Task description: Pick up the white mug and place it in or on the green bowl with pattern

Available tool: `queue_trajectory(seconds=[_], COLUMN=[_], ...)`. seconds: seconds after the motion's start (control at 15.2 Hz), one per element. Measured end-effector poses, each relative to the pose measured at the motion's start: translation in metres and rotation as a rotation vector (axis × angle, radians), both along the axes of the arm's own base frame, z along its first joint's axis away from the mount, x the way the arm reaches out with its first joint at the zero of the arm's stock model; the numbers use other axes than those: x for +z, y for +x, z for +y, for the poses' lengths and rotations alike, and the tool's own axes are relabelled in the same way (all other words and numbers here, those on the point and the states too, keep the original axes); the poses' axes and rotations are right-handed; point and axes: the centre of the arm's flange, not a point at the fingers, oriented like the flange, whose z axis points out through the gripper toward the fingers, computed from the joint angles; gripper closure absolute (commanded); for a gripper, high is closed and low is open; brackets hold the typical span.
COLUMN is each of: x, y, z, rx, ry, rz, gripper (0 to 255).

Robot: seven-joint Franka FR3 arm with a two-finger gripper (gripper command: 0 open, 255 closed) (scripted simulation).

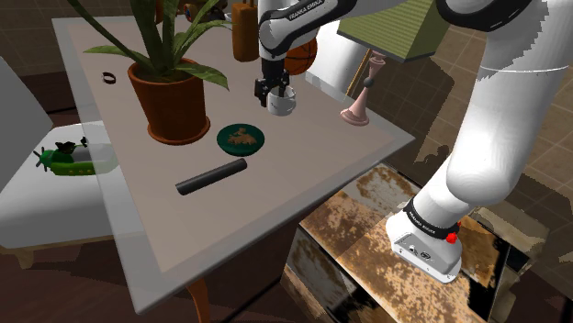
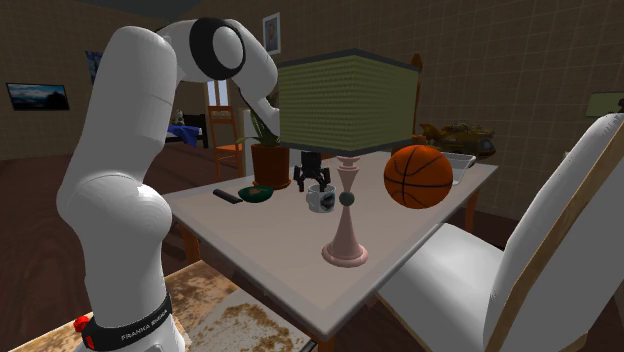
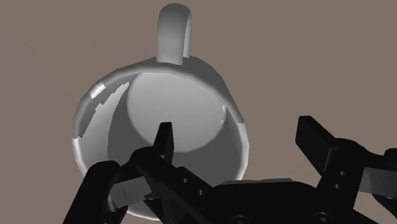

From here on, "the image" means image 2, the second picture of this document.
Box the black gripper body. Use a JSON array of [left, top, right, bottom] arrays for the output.
[[297, 150, 329, 178]]

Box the white mug with dark print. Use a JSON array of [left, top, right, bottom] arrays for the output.
[[305, 183, 338, 214]]

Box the potted plant in brown pot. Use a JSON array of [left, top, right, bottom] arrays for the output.
[[235, 106, 293, 191]]

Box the green bowl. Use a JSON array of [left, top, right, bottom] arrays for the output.
[[237, 184, 276, 204]]

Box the grey table with wooden legs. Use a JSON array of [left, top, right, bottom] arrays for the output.
[[162, 149, 500, 352]]

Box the green shade pink table lamp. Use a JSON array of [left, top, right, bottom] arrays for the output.
[[277, 47, 421, 269]]

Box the black remote control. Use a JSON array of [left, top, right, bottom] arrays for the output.
[[212, 188, 244, 205]]

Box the orange wooden chair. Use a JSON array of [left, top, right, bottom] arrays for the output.
[[207, 105, 245, 182]]

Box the orange basketball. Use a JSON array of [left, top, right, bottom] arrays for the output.
[[382, 144, 455, 210]]

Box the window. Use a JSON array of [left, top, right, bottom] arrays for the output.
[[204, 79, 231, 108]]

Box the bed with blue cloth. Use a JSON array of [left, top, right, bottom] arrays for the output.
[[165, 113, 210, 149]]

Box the clear rectangular container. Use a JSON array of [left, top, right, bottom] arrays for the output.
[[440, 151, 478, 187]]

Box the brown fish-shaped figure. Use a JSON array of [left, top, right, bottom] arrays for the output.
[[419, 121, 498, 162]]

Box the brown patterned robot stand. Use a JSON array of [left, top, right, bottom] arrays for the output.
[[9, 260, 318, 352]]

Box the white chair with wooden trim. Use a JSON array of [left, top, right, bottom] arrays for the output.
[[376, 112, 624, 352]]

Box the white-framed portrait wall picture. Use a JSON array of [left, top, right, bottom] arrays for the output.
[[261, 11, 282, 56]]

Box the blue wall picture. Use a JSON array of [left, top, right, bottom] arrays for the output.
[[84, 50, 105, 86]]

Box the landscape wall picture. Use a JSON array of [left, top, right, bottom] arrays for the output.
[[5, 82, 71, 112]]

